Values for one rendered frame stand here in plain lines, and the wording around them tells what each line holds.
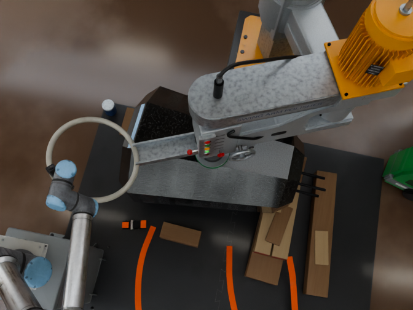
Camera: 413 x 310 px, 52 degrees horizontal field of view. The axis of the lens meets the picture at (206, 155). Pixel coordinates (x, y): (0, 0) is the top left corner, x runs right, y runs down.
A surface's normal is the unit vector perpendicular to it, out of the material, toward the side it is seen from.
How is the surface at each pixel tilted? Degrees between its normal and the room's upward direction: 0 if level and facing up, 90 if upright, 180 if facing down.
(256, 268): 0
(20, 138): 0
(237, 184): 45
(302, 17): 0
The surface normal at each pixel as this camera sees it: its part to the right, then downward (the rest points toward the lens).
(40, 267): 0.77, -0.04
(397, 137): 0.02, -0.29
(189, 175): -0.12, 0.46
